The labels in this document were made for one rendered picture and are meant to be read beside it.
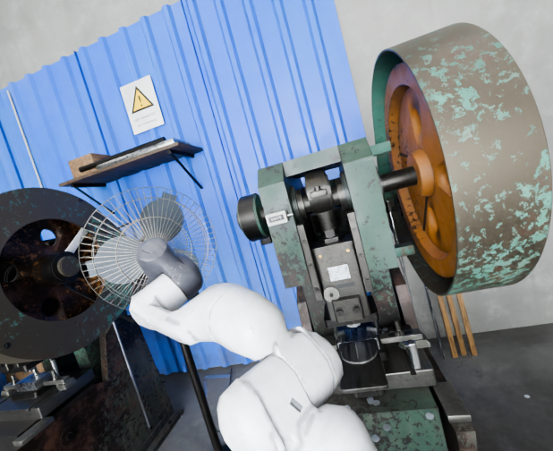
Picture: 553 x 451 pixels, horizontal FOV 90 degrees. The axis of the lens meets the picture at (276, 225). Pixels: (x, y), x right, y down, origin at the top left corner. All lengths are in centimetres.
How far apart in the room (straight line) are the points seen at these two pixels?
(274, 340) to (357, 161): 64
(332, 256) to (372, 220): 19
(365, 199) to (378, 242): 15
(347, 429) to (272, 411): 10
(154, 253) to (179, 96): 201
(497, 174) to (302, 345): 52
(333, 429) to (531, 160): 61
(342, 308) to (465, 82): 73
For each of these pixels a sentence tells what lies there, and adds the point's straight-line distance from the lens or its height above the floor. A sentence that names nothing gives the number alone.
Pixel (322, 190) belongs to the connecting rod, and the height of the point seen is 137.
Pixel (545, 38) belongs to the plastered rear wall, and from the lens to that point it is 271.
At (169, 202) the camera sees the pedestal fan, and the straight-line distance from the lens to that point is 140.
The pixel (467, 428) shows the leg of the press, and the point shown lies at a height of 62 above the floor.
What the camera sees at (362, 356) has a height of 79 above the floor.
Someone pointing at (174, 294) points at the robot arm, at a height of 122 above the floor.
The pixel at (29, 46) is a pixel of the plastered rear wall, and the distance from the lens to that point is 373.
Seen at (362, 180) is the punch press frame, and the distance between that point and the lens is 93.
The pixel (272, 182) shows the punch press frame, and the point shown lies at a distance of 96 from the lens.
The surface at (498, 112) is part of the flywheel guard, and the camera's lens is 75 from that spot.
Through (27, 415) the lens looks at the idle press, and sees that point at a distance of 208.
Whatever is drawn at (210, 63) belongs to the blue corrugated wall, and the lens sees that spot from 254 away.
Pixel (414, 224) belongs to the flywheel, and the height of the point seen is 112.
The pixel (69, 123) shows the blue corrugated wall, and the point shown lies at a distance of 326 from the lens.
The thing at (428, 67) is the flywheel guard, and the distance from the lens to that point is 80.
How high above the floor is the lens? 138
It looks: 5 degrees down
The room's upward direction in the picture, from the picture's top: 15 degrees counter-clockwise
